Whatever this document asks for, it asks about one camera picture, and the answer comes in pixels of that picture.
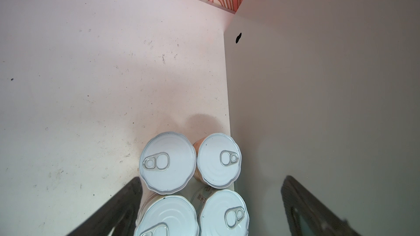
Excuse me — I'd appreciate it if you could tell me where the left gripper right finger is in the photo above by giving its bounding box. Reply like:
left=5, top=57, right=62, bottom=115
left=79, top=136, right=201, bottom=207
left=281, top=175, right=359, bottom=236

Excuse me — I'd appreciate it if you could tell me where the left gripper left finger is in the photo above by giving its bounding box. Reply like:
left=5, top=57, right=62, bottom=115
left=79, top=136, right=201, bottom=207
left=69, top=177, right=143, bottom=236

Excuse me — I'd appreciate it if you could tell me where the pull-tab can middle left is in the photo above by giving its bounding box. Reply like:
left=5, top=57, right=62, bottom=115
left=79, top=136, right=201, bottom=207
left=134, top=193, right=200, bottom=236

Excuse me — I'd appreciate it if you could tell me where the pull-tab can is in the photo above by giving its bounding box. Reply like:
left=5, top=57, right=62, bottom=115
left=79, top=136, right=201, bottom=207
left=193, top=133, right=242, bottom=190
left=190, top=186, right=250, bottom=236
left=134, top=193, right=200, bottom=236
left=139, top=132, right=196, bottom=195

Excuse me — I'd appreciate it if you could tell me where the pull-tab can back left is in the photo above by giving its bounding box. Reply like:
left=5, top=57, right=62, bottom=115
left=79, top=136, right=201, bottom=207
left=139, top=132, right=196, bottom=195

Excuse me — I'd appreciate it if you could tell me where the pull-tab can middle right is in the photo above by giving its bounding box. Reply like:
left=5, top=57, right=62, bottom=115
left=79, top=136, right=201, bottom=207
left=190, top=186, right=250, bottom=236

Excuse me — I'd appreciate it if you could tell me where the pull-tab can back right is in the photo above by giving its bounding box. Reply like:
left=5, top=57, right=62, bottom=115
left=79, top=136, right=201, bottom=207
left=193, top=133, right=242, bottom=190

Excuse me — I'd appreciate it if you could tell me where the grey metal cabinet box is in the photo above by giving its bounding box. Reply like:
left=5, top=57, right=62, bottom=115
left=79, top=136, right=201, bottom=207
left=224, top=0, right=420, bottom=236

